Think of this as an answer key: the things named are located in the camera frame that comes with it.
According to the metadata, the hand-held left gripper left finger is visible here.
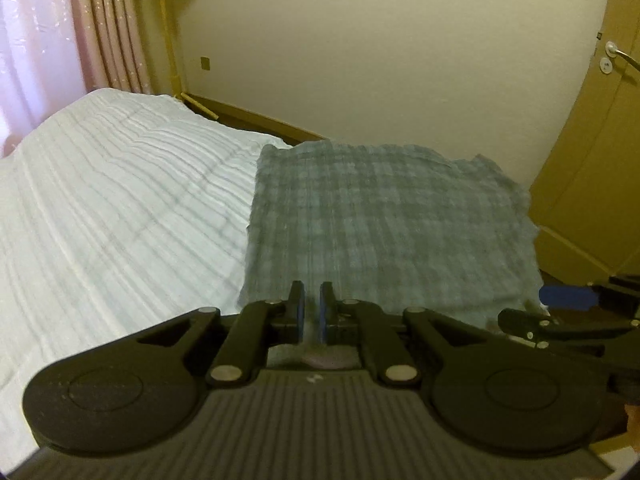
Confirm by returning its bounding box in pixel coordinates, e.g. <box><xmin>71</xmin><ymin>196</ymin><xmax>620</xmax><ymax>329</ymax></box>
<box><xmin>120</xmin><ymin>280</ymin><xmax>307</xmax><ymax>389</ymax></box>

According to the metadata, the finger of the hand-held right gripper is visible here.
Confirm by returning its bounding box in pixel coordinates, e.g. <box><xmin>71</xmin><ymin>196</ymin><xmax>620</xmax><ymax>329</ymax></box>
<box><xmin>540</xmin><ymin>285</ymin><xmax>599</xmax><ymax>309</ymax></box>
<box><xmin>497</xmin><ymin>307</ymin><xmax>609</xmax><ymax>350</ymax></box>

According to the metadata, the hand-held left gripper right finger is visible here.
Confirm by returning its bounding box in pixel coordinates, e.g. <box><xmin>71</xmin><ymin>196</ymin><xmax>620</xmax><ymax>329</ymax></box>
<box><xmin>318</xmin><ymin>281</ymin><xmax>494</xmax><ymax>389</ymax></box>

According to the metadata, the grey plaid shirt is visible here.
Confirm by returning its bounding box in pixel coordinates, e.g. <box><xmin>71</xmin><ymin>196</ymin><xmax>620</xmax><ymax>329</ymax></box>
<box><xmin>235</xmin><ymin>141</ymin><xmax>551</xmax><ymax>368</ymax></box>

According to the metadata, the yellow wooden door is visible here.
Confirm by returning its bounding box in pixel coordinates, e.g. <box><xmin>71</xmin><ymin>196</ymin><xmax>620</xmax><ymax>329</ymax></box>
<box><xmin>527</xmin><ymin>0</ymin><xmax>640</xmax><ymax>281</ymax></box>

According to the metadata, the wooden skirting board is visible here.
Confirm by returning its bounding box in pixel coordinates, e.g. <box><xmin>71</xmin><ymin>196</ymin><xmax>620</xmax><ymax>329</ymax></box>
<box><xmin>187</xmin><ymin>92</ymin><xmax>331</xmax><ymax>148</ymax></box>

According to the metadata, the bed with white striped bedspread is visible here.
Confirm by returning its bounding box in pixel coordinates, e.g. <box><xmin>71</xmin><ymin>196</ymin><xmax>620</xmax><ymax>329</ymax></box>
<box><xmin>0</xmin><ymin>87</ymin><xmax>551</xmax><ymax>466</ymax></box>

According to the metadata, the wooden coat stand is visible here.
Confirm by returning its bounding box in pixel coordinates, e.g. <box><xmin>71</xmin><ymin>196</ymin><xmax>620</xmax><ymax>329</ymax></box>
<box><xmin>141</xmin><ymin>0</ymin><xmax>221</xmax><ymax>122</ymax></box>

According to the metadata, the pink curtain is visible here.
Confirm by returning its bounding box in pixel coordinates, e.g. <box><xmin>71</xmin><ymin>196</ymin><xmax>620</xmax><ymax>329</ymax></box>
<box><xmin>0</xmin><ymin>0</ymin><xmax>153</xmax><ymax>146</ymax></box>

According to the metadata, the metal door handle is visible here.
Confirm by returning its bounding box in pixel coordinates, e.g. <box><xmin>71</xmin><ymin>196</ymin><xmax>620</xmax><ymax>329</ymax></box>
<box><xmin>605</xmin><ymin>40</ymin><xmax>640</xmax><ymax>72</ymax></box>

